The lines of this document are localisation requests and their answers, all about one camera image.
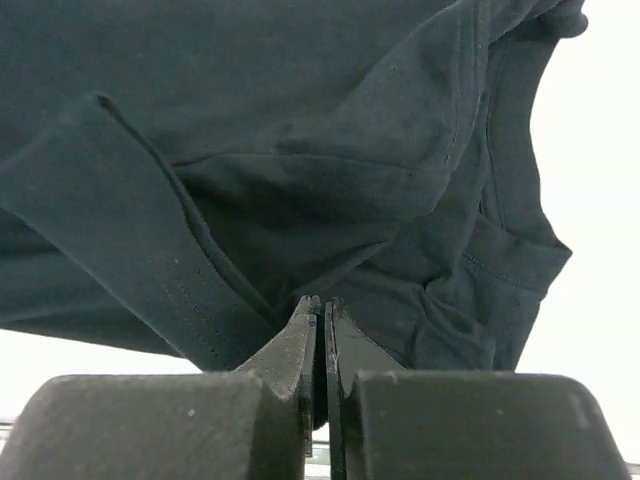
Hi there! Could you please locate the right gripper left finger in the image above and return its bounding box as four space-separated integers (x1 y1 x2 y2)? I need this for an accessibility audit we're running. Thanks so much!
1 297 320 480

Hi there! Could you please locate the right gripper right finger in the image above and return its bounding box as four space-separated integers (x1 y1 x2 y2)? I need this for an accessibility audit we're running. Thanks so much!
324 300 629 480

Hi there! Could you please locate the black garment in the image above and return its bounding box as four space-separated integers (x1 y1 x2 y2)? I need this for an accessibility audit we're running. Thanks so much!
1 1 587 370

